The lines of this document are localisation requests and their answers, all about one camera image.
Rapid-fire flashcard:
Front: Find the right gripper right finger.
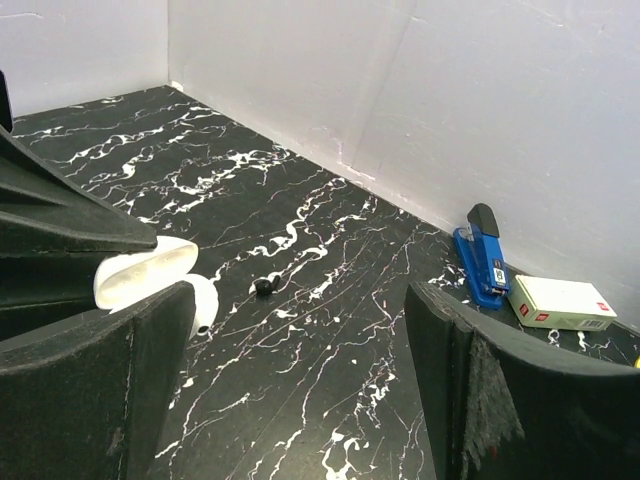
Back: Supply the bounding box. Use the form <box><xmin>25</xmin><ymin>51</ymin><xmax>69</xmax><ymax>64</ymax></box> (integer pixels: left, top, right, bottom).
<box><xmin>404</xmin><ymin>282</ymin><xmax>639</xmax><ymax>479</ymax></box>

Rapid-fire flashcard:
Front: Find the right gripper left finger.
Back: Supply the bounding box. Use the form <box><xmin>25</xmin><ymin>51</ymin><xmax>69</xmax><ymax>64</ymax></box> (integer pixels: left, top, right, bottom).
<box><xmin>1</xmin><ymin>281</ymin><xmax>195</xmax><ymax>479</ymax></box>

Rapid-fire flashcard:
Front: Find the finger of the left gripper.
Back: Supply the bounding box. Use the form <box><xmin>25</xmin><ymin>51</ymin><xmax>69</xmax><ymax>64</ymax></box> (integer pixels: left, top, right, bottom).
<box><xmin>1</xmin><ymin>253</ymin><xmax>106</xmax><ymax>340</ymax></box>
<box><xmin>0</xmin><ymin>69</ymin><xmax>159</xmax><ymax>254</ymax></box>

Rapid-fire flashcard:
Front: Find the white earbud charging case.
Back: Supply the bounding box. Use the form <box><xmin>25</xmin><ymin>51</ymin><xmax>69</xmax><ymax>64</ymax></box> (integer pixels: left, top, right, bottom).
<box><xmin>93</xmin><ymin>236</ymin><xmax>219</xmax><ymax>337</ymax></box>

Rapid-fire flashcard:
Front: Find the black earbud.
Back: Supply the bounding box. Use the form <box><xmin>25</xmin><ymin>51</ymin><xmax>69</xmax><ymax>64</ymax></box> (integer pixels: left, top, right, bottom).
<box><xmin>249</xmin><ymin>275</ymin><xmax>281</xmax><ymax>297</ymax></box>

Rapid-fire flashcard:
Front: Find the white staple box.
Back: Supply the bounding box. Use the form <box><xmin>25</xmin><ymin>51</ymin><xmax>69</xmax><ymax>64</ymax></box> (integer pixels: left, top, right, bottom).
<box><xmin>507</xmin><ymin>275</ymin><xmax>617</xmax><ymax>331</ymax></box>

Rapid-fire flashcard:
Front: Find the blue stapler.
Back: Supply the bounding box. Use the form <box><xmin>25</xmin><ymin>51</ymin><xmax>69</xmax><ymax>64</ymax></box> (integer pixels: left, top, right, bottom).
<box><xmin>453</xmin><ymin>203</ymin><xmax>510</xmax><ymax>310</ymax></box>

